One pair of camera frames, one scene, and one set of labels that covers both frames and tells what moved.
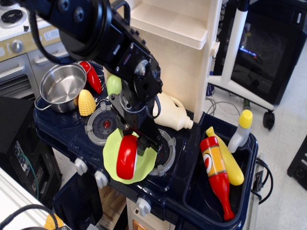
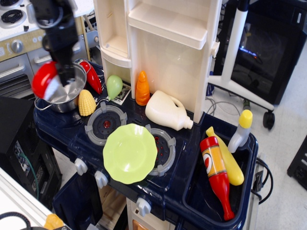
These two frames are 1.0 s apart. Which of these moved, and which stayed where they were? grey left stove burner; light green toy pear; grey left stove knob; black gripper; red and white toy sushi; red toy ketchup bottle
Moved: black gripper; red and white toy sushi
Stayed: grey left stove knob; light green toy pear; grey left stove burner; red toy ketchup bottle
